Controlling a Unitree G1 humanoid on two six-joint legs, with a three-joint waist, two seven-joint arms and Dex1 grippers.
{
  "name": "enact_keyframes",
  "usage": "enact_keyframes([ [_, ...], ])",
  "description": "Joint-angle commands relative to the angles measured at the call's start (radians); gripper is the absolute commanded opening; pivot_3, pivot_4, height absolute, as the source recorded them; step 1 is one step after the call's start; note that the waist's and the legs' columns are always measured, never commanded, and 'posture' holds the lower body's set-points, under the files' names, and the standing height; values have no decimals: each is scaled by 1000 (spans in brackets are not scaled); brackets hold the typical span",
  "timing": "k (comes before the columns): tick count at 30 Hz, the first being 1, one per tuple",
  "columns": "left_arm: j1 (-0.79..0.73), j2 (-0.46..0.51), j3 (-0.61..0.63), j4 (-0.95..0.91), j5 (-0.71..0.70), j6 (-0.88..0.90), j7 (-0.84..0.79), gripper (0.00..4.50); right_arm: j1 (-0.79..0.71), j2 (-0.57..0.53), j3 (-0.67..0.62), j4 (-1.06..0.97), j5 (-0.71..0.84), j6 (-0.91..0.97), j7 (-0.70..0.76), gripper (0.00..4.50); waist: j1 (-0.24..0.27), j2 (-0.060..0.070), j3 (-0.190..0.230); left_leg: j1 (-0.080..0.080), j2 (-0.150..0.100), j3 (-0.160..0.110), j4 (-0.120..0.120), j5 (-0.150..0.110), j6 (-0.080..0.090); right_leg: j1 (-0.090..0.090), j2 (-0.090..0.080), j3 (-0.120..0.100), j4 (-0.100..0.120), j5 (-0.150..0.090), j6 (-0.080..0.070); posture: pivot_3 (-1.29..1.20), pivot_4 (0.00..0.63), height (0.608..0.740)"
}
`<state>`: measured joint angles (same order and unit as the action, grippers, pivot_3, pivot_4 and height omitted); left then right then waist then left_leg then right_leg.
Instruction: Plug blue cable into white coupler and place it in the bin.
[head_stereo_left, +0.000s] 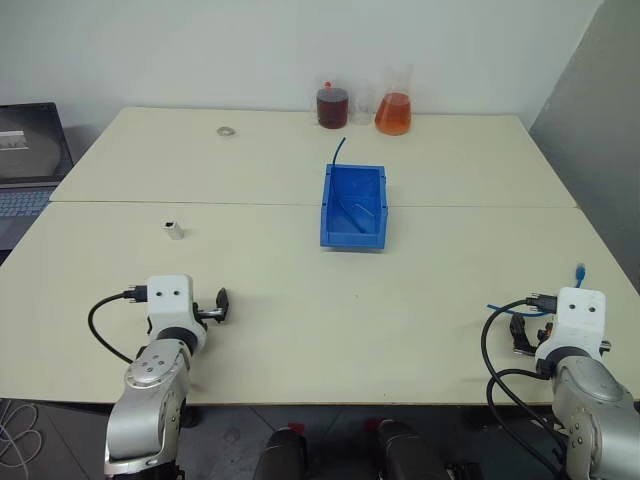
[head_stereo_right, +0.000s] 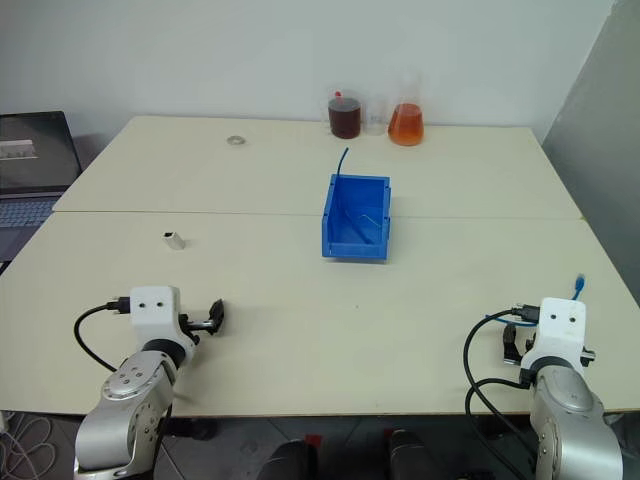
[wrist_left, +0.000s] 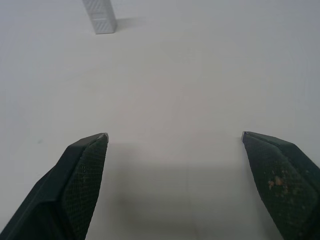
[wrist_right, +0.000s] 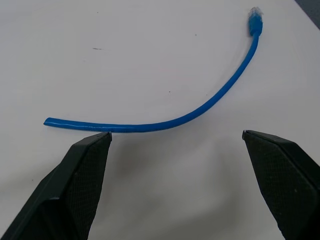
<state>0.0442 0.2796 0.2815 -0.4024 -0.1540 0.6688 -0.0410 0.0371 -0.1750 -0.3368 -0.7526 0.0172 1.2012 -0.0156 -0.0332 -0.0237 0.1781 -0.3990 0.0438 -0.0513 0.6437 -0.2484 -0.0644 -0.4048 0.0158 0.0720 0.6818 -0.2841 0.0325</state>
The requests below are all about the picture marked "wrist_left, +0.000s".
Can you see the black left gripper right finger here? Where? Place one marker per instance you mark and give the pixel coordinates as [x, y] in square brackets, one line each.
[280, 185]

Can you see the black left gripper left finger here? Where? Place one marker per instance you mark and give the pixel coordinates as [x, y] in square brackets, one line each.
[72, 190]

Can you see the white ridged block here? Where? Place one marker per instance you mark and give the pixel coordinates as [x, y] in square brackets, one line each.
[101, 16]

